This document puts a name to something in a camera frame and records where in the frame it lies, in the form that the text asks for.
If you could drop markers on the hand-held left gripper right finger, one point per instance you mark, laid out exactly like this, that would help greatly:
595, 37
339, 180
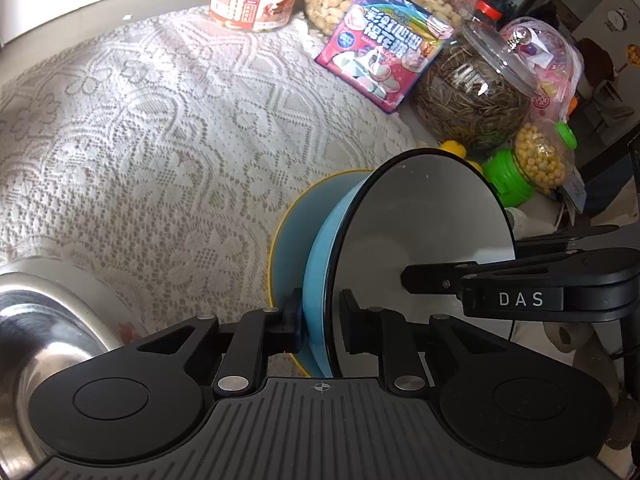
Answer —
352, 330

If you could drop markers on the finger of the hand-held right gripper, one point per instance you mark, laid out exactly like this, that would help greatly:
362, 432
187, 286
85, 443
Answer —
435, 277
560, 242

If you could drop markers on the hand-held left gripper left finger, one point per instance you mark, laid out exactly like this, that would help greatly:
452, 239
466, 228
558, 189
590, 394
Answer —
295, 325

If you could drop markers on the blue enamel bowl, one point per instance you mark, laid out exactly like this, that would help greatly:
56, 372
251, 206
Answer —
425, 220

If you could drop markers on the white bowl with cartoon print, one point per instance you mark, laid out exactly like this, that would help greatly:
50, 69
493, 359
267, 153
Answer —
295, 240

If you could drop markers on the stainless steel bowl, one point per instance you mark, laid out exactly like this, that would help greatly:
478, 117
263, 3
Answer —
45, 325

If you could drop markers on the person's right hand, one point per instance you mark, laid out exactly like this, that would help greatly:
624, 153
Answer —
570, 340

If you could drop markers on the white cylinder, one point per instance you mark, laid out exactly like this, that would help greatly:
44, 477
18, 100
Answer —
517, 222

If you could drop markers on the green candy dispenser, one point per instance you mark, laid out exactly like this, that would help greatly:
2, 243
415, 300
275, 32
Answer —
535, 160

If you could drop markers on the yellow duck toy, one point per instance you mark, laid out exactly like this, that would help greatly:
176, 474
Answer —
455, 152

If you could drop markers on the glass jar of sunflower seeds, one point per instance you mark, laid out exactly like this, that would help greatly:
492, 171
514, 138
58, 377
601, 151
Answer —
475, 100

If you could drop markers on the pink plastic bag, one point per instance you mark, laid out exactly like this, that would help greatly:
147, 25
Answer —
545, 55

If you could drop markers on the white lace tablecloth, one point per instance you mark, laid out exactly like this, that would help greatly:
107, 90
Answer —
150, 160

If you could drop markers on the pink marshmallow packet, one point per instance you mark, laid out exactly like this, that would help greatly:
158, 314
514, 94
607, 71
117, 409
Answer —
380, 45

